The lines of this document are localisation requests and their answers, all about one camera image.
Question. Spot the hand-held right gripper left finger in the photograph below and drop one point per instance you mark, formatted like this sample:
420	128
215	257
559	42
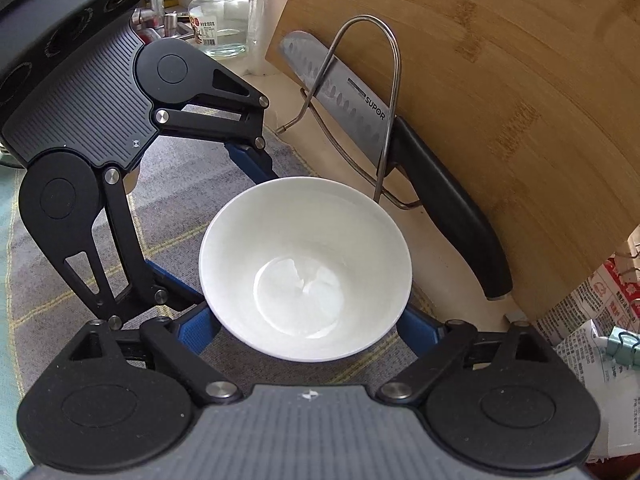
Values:
200	330

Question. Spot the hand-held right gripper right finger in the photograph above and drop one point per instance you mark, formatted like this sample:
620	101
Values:
422	332

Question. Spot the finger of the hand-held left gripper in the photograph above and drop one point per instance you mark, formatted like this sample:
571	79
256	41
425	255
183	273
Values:
250	160
172	285

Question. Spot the plain white deep bowl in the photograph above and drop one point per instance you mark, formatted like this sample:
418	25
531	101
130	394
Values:
300	240

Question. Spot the plaid grey teal mat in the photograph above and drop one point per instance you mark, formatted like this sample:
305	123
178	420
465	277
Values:
165	185

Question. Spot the steel faucet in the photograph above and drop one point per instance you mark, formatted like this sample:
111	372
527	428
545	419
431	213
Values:
150	15

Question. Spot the steel sink knob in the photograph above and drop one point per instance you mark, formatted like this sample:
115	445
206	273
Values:
172	25

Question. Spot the glass jar with yellow lid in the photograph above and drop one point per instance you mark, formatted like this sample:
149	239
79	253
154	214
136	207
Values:
220	25

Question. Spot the clear plastic wrap roll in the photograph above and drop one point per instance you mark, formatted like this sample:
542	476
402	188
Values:
265	10

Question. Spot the printed white paper bag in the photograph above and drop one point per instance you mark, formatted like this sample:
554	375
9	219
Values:
575	340

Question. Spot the red white packet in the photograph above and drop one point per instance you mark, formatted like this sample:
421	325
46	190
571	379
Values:
617	290

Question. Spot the teal binder clip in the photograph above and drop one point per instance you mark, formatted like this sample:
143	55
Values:
622	350

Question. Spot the bamboo cutting board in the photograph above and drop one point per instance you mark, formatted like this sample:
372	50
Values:
525	85

